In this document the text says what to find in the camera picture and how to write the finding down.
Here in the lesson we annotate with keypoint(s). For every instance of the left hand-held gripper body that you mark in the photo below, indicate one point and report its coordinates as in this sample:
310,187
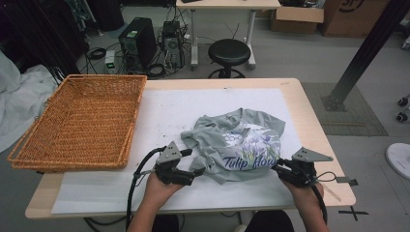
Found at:
169,154

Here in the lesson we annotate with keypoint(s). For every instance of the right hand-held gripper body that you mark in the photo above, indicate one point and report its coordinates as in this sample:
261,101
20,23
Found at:
309,156

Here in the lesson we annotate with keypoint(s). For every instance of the grey-green flower print t-shirt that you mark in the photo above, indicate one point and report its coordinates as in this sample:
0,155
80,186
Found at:
232,145

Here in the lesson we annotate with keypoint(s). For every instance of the orange wicker basket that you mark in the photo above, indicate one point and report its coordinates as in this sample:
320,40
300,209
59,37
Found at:
83,122

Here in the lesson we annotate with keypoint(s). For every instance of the person's right hand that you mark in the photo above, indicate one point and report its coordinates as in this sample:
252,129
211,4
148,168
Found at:
306,198

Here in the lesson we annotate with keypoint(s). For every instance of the person's left hand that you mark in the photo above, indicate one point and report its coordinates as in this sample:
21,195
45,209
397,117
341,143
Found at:
158,193

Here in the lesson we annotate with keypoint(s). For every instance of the black tape piece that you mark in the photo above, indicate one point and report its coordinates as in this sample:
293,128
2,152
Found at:
343,179

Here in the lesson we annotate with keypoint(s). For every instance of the person's dark trousers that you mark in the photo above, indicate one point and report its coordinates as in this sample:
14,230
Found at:
270,222

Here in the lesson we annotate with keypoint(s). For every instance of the grey floor mat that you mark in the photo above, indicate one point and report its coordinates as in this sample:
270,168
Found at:
354,112

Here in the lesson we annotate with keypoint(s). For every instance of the white foam mat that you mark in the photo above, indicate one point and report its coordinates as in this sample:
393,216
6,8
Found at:
96,193

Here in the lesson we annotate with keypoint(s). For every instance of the white round base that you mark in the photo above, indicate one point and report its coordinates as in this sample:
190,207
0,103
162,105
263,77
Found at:
401,161

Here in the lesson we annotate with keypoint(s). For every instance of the black caster wheel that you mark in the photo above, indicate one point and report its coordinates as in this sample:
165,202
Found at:
403,101
402,117

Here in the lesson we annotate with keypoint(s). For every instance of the white power unit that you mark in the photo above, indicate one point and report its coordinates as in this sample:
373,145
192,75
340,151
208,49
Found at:
110,63

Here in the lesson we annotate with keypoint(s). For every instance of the black round stool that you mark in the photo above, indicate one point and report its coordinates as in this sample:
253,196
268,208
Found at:
228,51

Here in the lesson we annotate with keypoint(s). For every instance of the black computer tower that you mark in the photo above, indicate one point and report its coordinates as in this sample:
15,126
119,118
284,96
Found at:
138,42

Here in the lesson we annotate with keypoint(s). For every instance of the black metal beam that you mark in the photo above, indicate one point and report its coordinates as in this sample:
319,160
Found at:
370,45

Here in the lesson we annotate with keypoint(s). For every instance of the open cardboard box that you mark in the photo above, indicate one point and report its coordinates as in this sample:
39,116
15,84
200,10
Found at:
296,22

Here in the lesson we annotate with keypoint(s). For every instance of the large cardboard box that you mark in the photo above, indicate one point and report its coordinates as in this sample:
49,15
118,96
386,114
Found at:
351,22

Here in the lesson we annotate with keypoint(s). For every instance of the white-legged wooden desk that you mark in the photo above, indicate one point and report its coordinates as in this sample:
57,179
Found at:
225,4

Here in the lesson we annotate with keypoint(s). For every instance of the white cloth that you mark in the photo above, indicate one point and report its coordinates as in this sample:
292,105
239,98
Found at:
22,96

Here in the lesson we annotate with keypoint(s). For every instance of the dark curtain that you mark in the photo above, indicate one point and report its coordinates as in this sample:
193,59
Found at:
38,32

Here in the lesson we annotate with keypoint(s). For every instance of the open-frame computer case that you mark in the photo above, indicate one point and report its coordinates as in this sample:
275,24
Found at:
172,45

